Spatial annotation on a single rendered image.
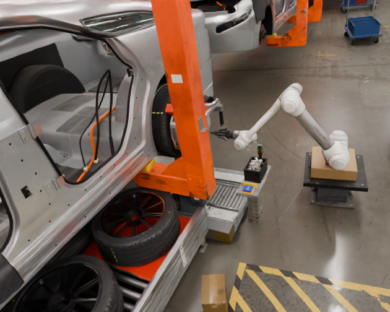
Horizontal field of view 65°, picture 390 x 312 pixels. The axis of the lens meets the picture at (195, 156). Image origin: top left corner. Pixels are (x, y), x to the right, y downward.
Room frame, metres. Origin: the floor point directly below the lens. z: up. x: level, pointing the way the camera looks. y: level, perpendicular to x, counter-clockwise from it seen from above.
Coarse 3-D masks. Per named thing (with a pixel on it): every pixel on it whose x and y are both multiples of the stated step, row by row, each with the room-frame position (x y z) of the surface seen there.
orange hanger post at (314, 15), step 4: (316, 0) 7.09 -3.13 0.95; (320, 0) 7.05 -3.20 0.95; (316, 4) 7.08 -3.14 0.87; (320, 4) 7.05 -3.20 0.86; (312, 8) 7.15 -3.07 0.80; (316, 8) 7.08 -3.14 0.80; (320, 8) 7.04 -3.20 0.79; (296, 12) 7.37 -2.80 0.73; (308, 12) 7.19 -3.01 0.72; (312, 12) 7.15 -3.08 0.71; (316, 12) 7.08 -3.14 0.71; (320, 12) 7.04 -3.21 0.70; (292, 16) 7.34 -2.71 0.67; (296, 16) 7.30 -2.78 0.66; (308, 16) 7.16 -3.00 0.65; (312, 16) 7.12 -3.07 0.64; (316, 16) 7.08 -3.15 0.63; (320, 16) 7.04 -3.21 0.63; (288, 20) 7.39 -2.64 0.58; (292, 20) 7.34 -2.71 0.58; (296, 20) 7.30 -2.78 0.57; (308, 20) 7.16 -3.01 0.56; (312, 20) 7.12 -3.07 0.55; (316, 20) 7.07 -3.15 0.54; (320, 20) 7.04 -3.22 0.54
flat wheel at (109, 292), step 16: (80, 256) 1.48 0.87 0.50; (48, 272) 1.39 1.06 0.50; (64, 272) 1.38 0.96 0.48; (80, 272) 1.36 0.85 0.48; (96, 272) 1.32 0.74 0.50; (112, 272) 1.31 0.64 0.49; (32, 288) 1.30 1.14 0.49; (48, 288) 1.28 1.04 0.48; (64, 288) 1.26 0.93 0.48; (80, 288) 1.24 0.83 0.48; (112, 288) 1.18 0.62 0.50; (16, 304) 1.19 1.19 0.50; (32, 304) 1.19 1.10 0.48; (48, 304) 1.17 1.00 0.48; (96, 304) 1.10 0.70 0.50; (112, 304) 1.11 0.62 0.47
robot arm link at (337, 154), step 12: (288, 96) 2.11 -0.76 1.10; (288, 108) 2.05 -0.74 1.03; (300, 108) 2.07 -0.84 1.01; (300, 120) 2.08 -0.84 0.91; (312, 120) 2.06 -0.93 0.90; (312, 132) 2.04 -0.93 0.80; (324, 132) 2.04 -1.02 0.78; (324, 144) 2.00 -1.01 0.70; (336, 144) 1.99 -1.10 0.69; (324, 156) 2.00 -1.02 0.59; (336, 156) 1.93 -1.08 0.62; (348, 156) 1.93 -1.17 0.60; (336, 168) 1.90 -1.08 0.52
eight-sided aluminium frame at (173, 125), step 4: (172, 116) 2.32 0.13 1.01; (172, 120) 2.30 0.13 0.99; (172, 124) 2.27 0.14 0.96; (172, 128) 2.28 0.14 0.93; (172, 132) 2.28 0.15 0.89; (176, 132) 2.26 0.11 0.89; (172, 136) 2.28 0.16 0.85; (176, 136) 2.26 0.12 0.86; (176, 140) 2.30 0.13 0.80; (176, 144) 2.28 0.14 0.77; (176, 148) 2.28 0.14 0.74
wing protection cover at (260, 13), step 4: (252, 0) 4.92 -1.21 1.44; (256, 0) 4.95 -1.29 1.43; (260, 0) 5.01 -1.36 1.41; (264, 0) 5.12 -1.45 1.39; (268, 0) 5.24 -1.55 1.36; (256, 4) 4.95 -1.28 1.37; (260, 4) 5.00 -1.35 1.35; (264, 4) 5.10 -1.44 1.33; (268, 4) 5.18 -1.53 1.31; (272, 4) 5.42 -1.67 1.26; (256, 8) 4.94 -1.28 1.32; (260, 8) 4.98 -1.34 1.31; (264, 8) 5.08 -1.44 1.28; (256, 12) 4.92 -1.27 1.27; (260, 12) 4.97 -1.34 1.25; (264, 12) 5.06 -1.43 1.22; (256, 16) 4.90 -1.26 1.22; (260, 16) 4.96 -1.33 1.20; (264, 16) 5.02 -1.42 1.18; (256, 20) 4.89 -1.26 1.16; (260, 20) 4.95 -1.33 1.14
